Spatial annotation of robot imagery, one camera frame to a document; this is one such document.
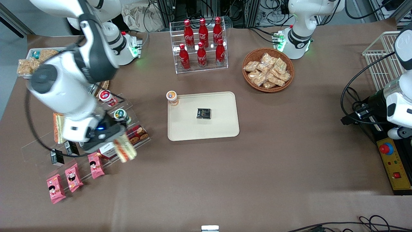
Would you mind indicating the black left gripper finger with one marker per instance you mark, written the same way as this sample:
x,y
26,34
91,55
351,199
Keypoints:
x,y
362,112
348,120

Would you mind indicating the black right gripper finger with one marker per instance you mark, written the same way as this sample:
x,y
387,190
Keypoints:
x,y
111,147
120,131

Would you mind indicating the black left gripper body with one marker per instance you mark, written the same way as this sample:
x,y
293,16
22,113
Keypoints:
x,y
374,102

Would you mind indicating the triangle sandwich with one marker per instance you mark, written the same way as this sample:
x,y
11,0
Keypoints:
x,y
125,149
58,129

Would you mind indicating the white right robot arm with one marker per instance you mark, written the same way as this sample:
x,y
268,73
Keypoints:
x,y
64,87

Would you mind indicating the cream plastic tray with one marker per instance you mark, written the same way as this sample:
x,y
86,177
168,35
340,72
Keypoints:
x,y
206,129

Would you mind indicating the green lid gum bottle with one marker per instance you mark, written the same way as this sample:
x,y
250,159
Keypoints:
x,y
123,116

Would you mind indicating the red plaid cookie box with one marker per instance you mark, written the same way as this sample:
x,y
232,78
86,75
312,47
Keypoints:
x,y
138,133

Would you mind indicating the clear acrylic stepped shelf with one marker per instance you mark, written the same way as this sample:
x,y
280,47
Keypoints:
x,y
136,120

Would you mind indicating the pink cartoon snack pack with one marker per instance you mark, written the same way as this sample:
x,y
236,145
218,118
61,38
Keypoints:
x,y
55,188
96,165
73,177

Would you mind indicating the small black barcode box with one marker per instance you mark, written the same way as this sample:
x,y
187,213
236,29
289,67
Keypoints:
x,y
57,158
71,149

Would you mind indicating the red lid gum bottle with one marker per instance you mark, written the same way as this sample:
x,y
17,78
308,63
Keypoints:
x,y
107,97

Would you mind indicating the light oval wicker basket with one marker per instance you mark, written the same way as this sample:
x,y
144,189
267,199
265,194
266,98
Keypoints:
x,y
104,86

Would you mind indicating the orange lid gum bottle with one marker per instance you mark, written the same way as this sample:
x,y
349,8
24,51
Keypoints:
x,y
172,96

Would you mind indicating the yellow black control box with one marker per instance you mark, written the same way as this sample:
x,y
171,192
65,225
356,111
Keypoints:
x,y
397,167

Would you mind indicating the clear wrapped cracker packet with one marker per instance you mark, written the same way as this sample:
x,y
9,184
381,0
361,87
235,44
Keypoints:
x,y
285,76
267,58
269,85
250,66
264,68
280,64
276,79
256,78

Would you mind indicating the small black box gold print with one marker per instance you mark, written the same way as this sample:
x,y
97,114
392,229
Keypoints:
x,y
203,113

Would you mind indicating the red cola bottle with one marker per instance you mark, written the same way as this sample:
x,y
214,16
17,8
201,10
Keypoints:
x,y
201,57
203,32
218,30
188,33
184,59
220,54

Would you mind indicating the beige rice cracker packet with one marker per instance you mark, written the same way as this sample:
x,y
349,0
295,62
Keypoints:
x,y
48,53
29,66

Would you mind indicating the teal snack packet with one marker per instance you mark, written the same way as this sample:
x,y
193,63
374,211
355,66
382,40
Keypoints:
x,y
36,54

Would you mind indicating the round brown wicker basket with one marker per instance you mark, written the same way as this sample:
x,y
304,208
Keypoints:
x,y
249,83

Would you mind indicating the white snack bin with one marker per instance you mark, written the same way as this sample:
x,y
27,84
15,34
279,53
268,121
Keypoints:
x,y
30,51

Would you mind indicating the clear acrylic bottle rack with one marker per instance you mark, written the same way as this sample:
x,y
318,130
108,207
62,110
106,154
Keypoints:
x,y
210,69

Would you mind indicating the crumpled beige cloth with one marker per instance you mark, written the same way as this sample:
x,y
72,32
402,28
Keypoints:
x,y
141,17

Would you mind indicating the small white block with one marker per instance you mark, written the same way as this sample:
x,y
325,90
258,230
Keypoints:
x,y
210,228

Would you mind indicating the black metal bar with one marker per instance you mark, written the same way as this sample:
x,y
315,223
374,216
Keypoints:
x,y
16,19

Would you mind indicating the black aluminium frame rack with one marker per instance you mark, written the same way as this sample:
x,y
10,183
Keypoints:
x,y
225,9

